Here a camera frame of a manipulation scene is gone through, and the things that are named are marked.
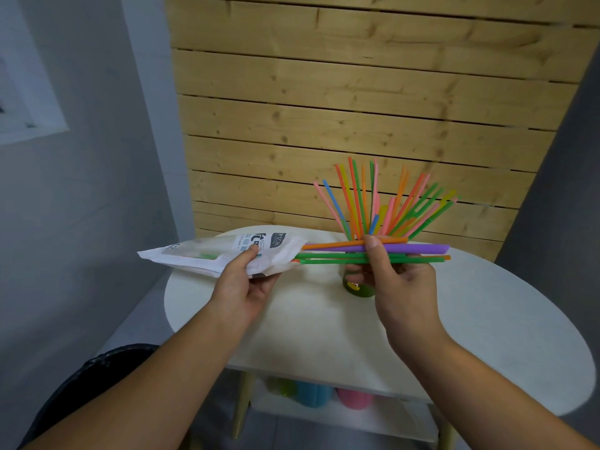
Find person's left hand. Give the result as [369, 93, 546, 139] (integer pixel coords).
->
[206, 244, 282, 331]

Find person's right hand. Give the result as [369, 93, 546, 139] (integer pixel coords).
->
[344, 235, 452, 364]

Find purple plastic straw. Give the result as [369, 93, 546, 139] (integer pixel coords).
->
[323, 243, 450, 255]

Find clear plastic straw bag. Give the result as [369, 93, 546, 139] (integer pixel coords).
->
[137, 232, 308, 279]

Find person's right forearm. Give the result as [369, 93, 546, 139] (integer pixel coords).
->
[398, 333, 600, 450]

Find person's left forearm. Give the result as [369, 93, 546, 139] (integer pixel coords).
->
[21, 300, 245, 450]

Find green straw holder cup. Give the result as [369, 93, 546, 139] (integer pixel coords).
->
[342, 264, 376, 299]

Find bunch of colourful straws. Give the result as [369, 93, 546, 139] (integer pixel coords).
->
[313, 157, 463, 240]

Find light green plastic cup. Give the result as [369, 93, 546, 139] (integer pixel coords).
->
[266, 377, 299, 399]

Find pink plastic cup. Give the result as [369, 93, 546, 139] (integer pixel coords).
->
[336, 388, 375, 411]

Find wooden table leg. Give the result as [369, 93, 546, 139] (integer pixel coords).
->
[232, 370, 257, 439]
[435, 411, 458, 450]

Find blue plastic cup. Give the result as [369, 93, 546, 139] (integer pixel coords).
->
[296, 380, 335, 408]

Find wooden slat panel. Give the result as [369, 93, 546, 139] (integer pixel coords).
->
[165, 0, 600, 263]

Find person's dark trousers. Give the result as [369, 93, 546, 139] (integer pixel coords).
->
[18, 344, 161, 450]

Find white window frame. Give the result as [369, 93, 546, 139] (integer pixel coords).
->
[0, 0, 70, 147]

